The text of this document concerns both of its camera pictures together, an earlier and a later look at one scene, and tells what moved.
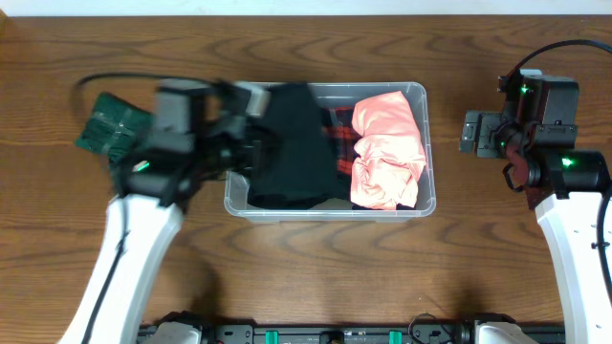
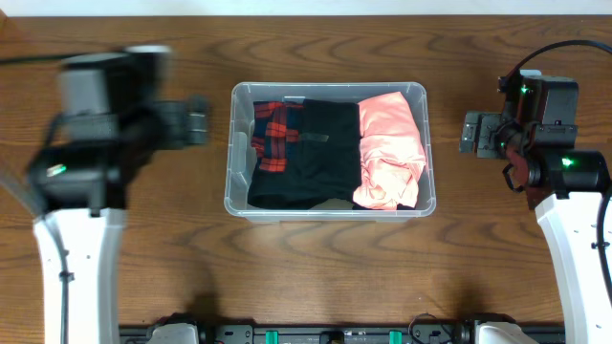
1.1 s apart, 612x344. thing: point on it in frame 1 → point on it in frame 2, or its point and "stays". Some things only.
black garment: x=296 y=164 → x=323 y=161
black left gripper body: x=250 y=149 → x=195 y=122
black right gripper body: x=495 y=136 stays
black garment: x=290 y=191 stays
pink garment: x=389 y=153 stays
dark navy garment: x=399 y=206 stays
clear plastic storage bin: x=338 y=152 stays
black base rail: x=346 y=334 stays
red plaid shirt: x=338 y=124 → x=275 y=124
